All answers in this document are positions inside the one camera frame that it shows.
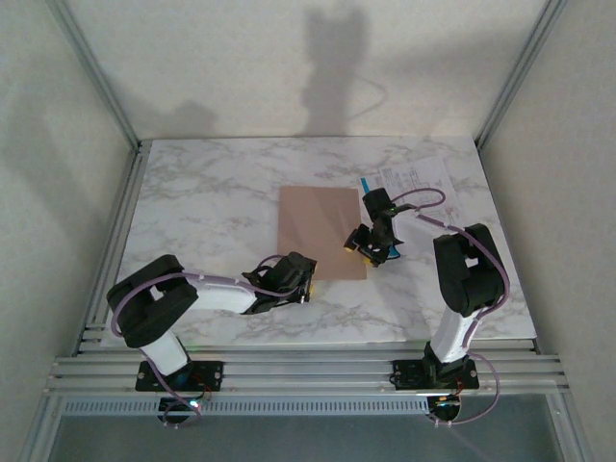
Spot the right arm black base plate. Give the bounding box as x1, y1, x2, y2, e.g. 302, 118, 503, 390
392, 358, 479, 392

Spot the aluminium frame rail wide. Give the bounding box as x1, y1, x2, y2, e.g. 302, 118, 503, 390
43, 339, 574, 398

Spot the aluminium side rail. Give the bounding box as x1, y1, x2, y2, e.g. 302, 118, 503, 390
74, 139, 154, 356

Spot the aluminium frame post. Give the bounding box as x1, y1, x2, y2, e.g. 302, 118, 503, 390
548, 392, 596, 462
16, 394, 64, 462
475, 0, 578, 149
45, 0, 141, 151

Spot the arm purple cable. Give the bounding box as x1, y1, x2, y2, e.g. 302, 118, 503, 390
110, 254, 309, 429
392, 188, 512, 427

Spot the grey slotted cable duct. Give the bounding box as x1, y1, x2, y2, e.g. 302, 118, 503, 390
61, 397, 433, 418

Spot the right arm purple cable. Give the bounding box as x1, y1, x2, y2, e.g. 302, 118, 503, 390
392, 188, 512, 427

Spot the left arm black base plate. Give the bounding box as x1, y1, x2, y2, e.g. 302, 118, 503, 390
135, 360, 225, 393

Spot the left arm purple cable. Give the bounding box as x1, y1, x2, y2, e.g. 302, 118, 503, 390
110, 254, 309, 429

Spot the black controller board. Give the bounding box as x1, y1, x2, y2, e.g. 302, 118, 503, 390
157, 397, 203, 429
426, 394, 464, 427

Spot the brown paper folder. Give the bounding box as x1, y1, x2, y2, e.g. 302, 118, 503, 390
277, 186, 369, 282

